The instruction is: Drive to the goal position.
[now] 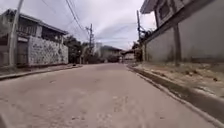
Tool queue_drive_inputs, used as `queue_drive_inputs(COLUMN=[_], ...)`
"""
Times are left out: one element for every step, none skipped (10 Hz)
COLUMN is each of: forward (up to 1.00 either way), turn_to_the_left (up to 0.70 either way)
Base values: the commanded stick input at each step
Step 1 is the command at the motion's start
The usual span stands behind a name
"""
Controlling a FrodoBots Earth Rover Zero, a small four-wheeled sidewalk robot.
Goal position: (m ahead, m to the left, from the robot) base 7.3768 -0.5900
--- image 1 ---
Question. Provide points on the building with dark roof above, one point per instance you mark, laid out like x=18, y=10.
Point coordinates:
x=110, y=53

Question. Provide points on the small low building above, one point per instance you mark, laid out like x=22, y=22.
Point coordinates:
x=128, y=56

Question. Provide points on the utility pole with crossarms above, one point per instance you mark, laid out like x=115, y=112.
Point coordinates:
x=90, y=40

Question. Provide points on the grey concrete road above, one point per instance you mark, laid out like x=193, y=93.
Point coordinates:
x=100, y=96

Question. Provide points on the dark trees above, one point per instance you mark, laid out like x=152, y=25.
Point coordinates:
x=73, y=46

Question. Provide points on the dark utility pole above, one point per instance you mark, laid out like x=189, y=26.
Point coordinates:
x=138, y=26

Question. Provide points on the raised concrete pavement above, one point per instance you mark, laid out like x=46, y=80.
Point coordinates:
x=33, y=71

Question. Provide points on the bare dirt verge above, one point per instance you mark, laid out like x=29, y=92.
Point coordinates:
x=193, y=75

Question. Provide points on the concrete roadside gutter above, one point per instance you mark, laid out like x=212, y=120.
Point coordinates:
x=200, y=100

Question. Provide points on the leaning grey pole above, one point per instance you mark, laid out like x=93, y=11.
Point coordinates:
x=14, y=40

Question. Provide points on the house with patterned wall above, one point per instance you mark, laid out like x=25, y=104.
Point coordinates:
x=43, y=51

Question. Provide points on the building with grey wall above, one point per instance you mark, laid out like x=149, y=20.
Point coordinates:
x=200, y=36

